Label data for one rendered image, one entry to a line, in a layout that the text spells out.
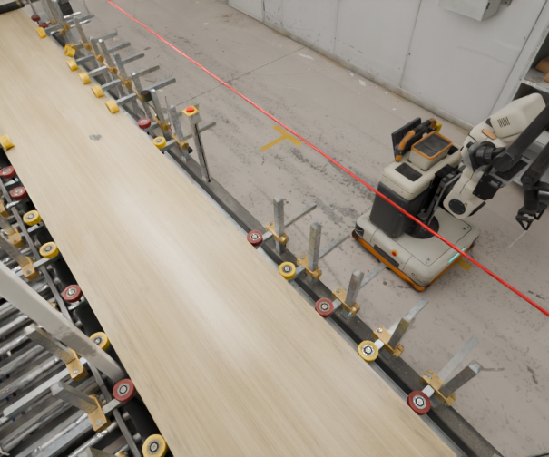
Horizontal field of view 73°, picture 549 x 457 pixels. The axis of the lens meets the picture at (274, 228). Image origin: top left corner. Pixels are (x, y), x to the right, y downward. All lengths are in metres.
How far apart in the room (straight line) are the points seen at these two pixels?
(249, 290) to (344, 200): 1.75
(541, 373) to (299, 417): 1.81
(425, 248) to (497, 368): 0.84
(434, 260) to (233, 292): 1.47
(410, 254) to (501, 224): 1.04
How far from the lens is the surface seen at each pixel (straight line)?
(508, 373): 2.83
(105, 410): 1.72
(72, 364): 1.85
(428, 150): 2.42
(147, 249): 1.94
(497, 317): 2.97
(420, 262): 2.64
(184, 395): 1.58
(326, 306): 1.65
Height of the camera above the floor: 2.39
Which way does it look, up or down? 52 degrees down
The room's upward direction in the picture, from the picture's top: 3 degrees counter-clockwise
